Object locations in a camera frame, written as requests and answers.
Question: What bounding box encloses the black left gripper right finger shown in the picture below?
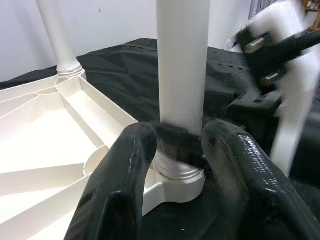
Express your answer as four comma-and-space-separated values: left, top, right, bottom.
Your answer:
200, 118, 320, 240

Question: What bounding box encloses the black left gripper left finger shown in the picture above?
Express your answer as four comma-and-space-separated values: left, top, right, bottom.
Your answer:
63, 121, 159, 240

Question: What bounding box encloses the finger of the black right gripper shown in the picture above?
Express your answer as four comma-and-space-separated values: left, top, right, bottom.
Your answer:
156, 121, 209, 169

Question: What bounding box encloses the white plastic table leg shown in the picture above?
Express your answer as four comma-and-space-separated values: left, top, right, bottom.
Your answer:
36, 0, 86, 79
154, 0, 212, 181

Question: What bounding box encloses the white plastic table top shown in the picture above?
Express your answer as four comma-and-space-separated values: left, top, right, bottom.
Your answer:
0, 72, 207, 240

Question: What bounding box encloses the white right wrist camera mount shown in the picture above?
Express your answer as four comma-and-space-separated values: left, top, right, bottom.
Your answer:
248, 0, 320, 176

